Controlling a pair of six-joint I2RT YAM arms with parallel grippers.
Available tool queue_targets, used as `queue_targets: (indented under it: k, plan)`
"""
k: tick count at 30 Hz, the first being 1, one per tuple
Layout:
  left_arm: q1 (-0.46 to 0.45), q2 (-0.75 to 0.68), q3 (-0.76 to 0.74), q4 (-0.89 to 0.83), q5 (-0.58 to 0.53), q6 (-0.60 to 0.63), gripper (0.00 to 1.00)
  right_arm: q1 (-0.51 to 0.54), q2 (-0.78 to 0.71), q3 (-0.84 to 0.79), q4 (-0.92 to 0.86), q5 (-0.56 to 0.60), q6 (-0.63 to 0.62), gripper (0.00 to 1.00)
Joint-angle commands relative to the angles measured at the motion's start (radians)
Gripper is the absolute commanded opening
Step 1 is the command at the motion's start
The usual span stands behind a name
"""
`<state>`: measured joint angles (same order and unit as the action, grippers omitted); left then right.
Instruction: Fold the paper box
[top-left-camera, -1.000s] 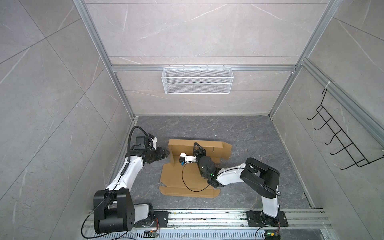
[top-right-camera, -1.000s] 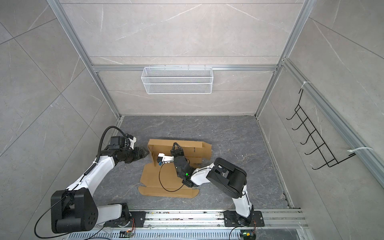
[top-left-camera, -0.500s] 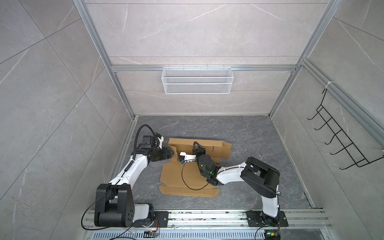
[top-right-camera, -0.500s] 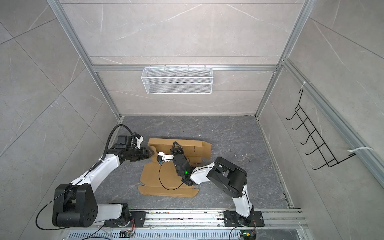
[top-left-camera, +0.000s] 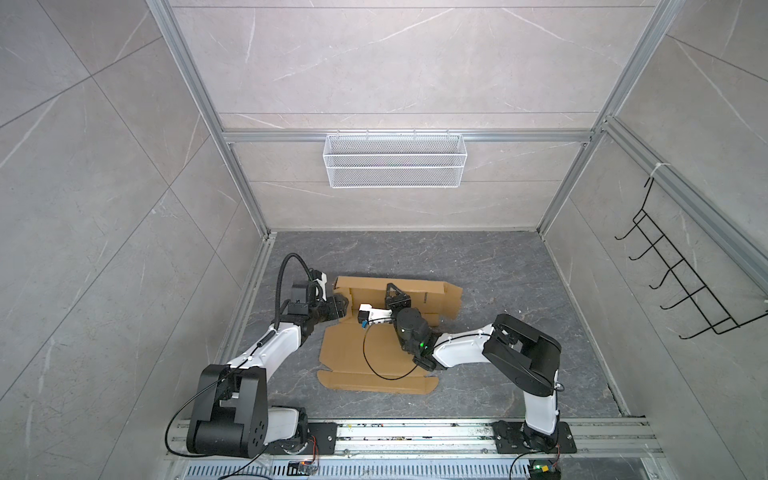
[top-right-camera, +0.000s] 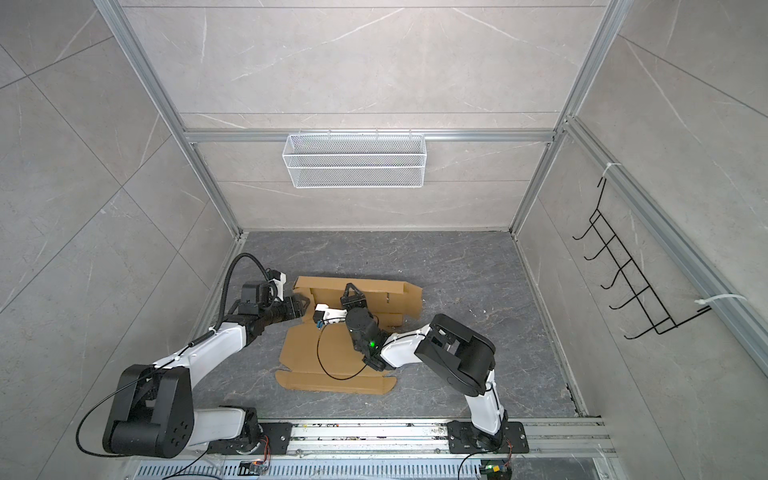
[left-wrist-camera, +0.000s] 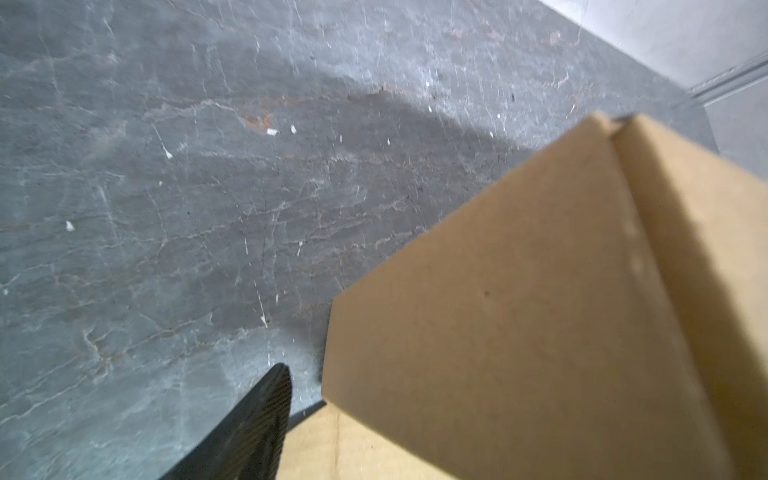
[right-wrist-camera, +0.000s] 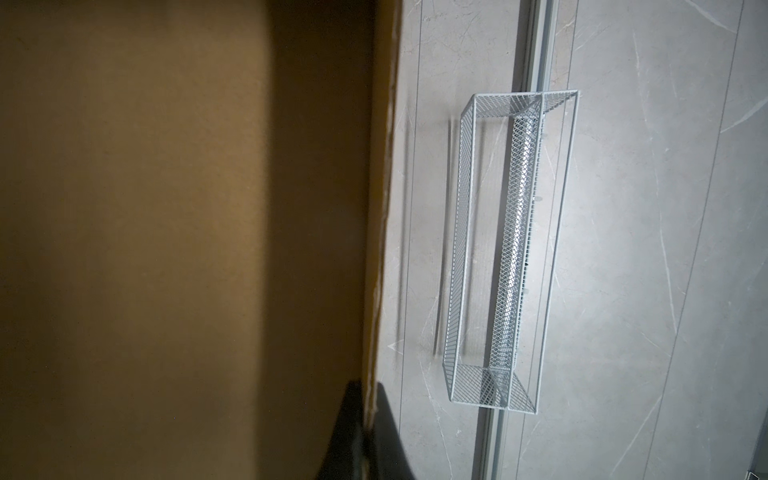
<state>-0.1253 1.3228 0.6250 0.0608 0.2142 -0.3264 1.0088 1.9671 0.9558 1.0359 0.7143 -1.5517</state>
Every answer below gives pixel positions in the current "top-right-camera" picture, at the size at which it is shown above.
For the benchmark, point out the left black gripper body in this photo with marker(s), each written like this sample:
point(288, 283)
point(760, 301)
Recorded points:
point(280, 311)

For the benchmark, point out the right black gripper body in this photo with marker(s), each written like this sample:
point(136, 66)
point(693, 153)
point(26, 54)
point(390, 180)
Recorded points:
point(361, 304)

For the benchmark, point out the brown cardboard box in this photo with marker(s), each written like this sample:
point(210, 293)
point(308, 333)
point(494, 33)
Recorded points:
point(324, 360)

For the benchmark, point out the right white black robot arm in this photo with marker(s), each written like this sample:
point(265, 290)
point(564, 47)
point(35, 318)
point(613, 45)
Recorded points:
point(460, 356)

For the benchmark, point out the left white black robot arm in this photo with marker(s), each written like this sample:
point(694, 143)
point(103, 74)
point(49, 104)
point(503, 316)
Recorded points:
point(153, 413)

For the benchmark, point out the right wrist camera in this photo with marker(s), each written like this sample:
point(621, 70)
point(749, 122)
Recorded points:
point(324, 315)

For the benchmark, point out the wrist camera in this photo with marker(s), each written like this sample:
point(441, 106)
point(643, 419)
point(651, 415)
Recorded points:
point(265, 293)
point(324, 315)

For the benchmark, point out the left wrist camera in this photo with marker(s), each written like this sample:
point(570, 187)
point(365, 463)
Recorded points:
point(265, 293)

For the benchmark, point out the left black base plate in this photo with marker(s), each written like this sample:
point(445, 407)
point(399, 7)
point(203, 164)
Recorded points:
point(273, 437)

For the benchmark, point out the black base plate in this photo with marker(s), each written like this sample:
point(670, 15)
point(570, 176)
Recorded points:
point(273, 437)
point(465, 438)

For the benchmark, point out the white wire mesh basket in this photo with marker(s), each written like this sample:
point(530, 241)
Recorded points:
point(360, 160)

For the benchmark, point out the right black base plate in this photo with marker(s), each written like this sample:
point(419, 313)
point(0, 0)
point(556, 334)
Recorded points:
point(465, 438)

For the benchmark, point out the white cable duct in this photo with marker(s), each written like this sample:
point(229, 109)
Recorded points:
point(413, 468)

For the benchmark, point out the aluminium mounting rail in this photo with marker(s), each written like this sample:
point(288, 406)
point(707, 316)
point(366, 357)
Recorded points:
point(427, 438)

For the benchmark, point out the black wire hook rack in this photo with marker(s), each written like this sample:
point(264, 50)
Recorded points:
point(658, 319)

